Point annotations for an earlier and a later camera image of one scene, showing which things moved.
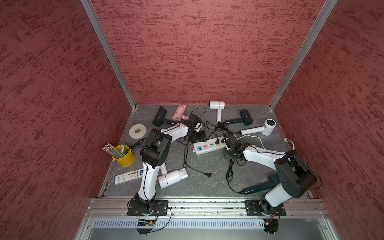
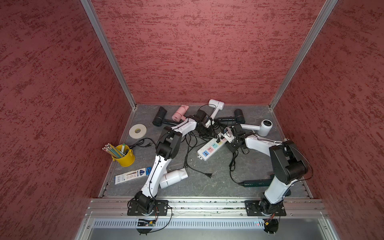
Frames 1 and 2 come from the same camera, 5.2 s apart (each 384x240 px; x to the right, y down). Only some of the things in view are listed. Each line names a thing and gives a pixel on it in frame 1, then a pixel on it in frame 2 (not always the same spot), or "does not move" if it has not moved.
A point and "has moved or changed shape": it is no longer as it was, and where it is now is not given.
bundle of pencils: x=113 y=151 does not move
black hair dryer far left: x=159 y=120 does not move
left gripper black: x=202 y=136 → x=209 y=134
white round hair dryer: x=268 y=129 has moved or changed shape
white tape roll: x=133 y=134 does not move
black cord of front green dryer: x=230 y=174 has moved or changed shape
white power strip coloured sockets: x=208 y=145 has moved or changed shape
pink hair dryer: x=178 y=114 does not move
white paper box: x=128 y=176 does not move
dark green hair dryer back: x=245 y=118 has moved or changed shape
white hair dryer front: x=167 y=179 does not move
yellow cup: x=126 y=161 does not move
